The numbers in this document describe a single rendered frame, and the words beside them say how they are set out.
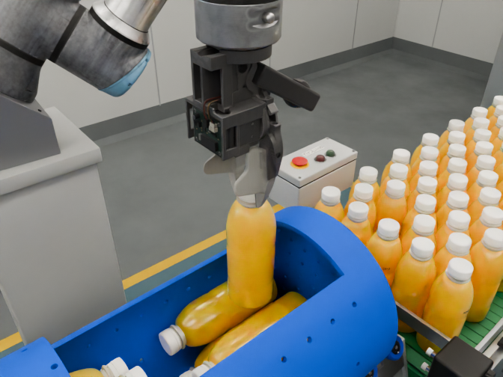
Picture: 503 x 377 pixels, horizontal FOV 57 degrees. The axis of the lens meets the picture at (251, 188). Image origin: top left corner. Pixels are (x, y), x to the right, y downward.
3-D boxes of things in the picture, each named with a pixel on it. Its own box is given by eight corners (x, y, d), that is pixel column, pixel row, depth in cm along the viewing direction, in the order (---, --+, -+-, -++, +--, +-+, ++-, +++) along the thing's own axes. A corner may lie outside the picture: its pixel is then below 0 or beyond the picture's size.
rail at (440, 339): (299, 247, 105) (299, 237, 103) (301, 246, 105) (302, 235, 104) (463, 365, 80) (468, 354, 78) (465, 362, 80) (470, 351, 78)
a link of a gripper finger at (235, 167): (195, 191, 62) (199, 135, 56) (230, 175, 66) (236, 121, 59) (209, 204, 61) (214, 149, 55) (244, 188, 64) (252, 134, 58)
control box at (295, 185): (268, 197, 113) (269, 161, 107) (323, 170, 123) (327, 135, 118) (297, 217, 106) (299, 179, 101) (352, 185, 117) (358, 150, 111)
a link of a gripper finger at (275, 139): (249, 173, 58) (242, 108, 54) (260, 169, 59) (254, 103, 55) (275, 184, 55) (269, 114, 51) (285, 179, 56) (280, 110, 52)
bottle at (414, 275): (421, 336, 91) (444, 267, 80) (385, 330, 92) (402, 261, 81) (419, 309, 96) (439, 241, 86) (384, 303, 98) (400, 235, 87)
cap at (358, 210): (360, 223, 91) (361, 215, 90) (343, 214, 93) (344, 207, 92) (371, 214, 93) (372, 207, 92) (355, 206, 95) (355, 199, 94)
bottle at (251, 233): (271, 275, 76) (275, 179, 65) (274, 308, 70) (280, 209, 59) (227, 276, 75) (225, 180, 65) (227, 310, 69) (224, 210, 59)
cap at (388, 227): (375, 225, 90) (376, 218, 89) (395, 226, 90) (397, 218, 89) (379, 238, 87) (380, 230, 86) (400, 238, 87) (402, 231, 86)
